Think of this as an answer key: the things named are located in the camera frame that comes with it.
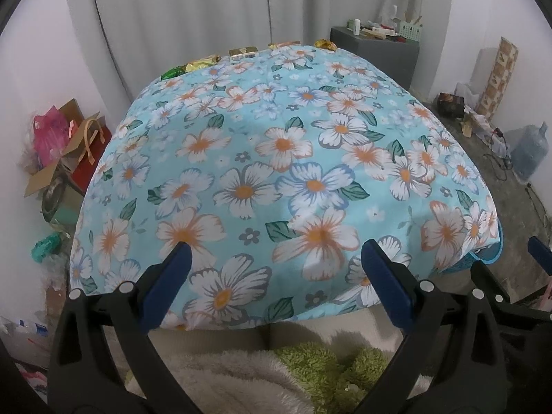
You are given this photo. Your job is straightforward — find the green round tin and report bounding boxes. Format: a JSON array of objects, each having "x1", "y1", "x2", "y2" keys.
[{"x1": 41, "y1": 181, "x2": 85, "y2": 229}]

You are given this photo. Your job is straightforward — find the wooden box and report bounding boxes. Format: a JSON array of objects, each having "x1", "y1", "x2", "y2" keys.
[{"x1": 361, "y1": 26, "x2": 397, "y2": 39}]

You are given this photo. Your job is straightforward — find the white plastic bag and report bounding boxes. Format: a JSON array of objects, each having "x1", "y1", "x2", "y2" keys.
[{"x1": 455, "y1": 82, "x2": 484, "y2": 109}]

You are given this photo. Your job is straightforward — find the gold box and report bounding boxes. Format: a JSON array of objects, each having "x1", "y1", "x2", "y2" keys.
[{"x1": 228, "y1": 45, "x2": 259, "y2": 61}]

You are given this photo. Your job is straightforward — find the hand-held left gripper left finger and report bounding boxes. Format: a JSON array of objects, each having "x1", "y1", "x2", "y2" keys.
[{"x1": 47, "y1": 241, "x2": 194, "y2": 414}]

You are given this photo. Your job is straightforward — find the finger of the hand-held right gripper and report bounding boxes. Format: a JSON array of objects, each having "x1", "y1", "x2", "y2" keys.
[
  {"x1": 527, "y1": 236, "x2": 552, "y2": 277},
  {"x1": 470, "y1": 261, "x2": 552, "y2": 324}
]

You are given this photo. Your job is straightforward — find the clear plastic bottle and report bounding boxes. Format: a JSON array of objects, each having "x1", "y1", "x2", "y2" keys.
[{"x1": 0, "y1": 317, "x2": 50, "y2": 339}]

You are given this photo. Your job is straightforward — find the red gift bag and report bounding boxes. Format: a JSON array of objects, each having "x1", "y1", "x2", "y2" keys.
[{"x1": 71, "y1": 116, "x2": 114, "y2": 187}]

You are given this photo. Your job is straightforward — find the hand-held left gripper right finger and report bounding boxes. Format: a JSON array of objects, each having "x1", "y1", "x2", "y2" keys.
[{"x1": 361, "y1": 239, "x2": 505, "y2": 414}]

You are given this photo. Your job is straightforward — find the green fluffy cloth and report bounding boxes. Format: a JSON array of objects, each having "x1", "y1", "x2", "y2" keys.
[{"x1": 276, "y1": 342, "x2": 391, "y2": 414}]

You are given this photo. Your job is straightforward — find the dark box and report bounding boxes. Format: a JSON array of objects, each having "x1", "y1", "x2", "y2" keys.
[{"x1": 437, "y1": 92, "x2": 465, "y2": 117}]

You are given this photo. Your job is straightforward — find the green pen holder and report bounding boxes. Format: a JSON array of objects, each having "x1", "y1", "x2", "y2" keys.
[{"x1": 399, "y1": 19, "x2": 424, "y2": 43}]

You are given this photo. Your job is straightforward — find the brown cardboard box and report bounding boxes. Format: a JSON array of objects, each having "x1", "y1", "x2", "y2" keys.
[{"x1": 23, "y1": 99, "x2": 108, "y2": 199}]

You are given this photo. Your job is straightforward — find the pink plastic bag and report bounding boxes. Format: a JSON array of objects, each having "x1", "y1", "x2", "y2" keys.
[{"x1": 33, "y1": 108, "x2": 72, "y2": 167}]

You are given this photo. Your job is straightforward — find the black cable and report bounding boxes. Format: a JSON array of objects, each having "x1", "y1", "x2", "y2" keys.
[
  {"x1": 483, "y1": 128, "x2": 515, "y2": 182},
  {"x1": 523, "y1": 182, "x2": 552, "y2": 227}
]

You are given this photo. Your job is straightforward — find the green plastic bag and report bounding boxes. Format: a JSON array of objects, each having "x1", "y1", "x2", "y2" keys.
[{"x1": 32, "y1": 232, "x2": 65, "y2": 264}]

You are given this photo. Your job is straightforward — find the white fluffy blanket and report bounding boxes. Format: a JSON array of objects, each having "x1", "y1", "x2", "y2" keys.
[{"x1": 125, "y1": 347, "x2": 315, "y2": 414}]

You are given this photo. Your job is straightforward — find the blue water jug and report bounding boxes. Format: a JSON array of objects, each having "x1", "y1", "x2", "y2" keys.
[{"x1": 509, "y1": 123, "x2": 550, "y2": 182}]

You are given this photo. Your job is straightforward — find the white curtain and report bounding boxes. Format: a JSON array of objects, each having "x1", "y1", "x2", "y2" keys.
[{"x1": 62, "y1": 0, "x2": 458, "y2": 100}]

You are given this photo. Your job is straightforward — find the floral blue tablecloth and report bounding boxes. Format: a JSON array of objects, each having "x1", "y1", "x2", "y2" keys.
[{"x1": 69, "y1": 45, "x2": 505, "y2": 333}]

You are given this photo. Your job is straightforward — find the blue wastebasket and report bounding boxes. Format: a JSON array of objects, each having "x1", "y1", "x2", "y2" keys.
[{"x1": 444, "y1": 244, "x2": 504, "y2": 274}]

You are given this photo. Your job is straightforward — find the checkered tall box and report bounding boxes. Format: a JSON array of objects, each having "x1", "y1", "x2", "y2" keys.
[{"x1": 479, "y1": 37, "x2": 518, "y2": 119}]

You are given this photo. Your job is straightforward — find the grey cabinet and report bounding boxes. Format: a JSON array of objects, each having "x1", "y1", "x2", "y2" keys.
[{"x1": 330, "y1": 26, "x2": 421, "y2": 96}]

